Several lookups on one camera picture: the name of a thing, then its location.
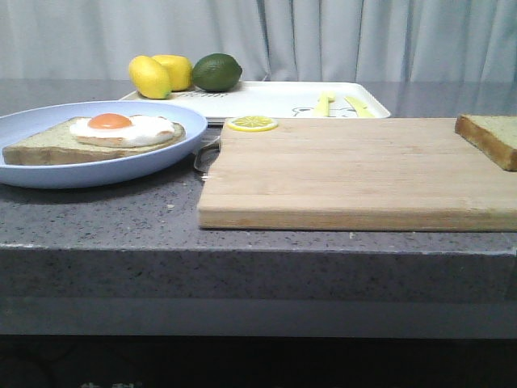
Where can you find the bread slice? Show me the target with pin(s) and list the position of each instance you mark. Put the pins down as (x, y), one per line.
(55, 146)
(495, 136)

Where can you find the light blue round plate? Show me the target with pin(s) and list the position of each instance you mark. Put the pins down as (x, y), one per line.
(19, 125)

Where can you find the white bear tray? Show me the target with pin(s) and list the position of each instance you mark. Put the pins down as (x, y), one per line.
(276, 99)

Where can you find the wooden cutting board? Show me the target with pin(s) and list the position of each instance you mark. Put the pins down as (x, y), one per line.
(409, 174)

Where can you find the lemon slice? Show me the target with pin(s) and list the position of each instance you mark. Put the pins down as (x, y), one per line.
(252, 123)

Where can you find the yellow plastic fork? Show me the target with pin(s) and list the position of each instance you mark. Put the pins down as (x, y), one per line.
(322, 108)

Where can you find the green lime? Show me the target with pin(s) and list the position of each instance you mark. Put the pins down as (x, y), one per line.
(217, 72)

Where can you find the rear yellow lemon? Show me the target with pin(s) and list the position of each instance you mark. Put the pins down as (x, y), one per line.
(179, 69)

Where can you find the yellow lemon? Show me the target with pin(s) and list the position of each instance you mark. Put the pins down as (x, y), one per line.
(179, 69)
(150, 78)

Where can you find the front yellow lemon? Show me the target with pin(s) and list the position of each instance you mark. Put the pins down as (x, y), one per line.
(150, 78)

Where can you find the fried egg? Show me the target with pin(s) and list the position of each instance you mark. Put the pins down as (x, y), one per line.
(117, 131)

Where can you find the grey curtain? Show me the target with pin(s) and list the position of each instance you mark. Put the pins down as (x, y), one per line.
(356, 41)

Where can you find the metal cutting board handle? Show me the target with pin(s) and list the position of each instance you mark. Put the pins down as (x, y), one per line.
(206, 155)

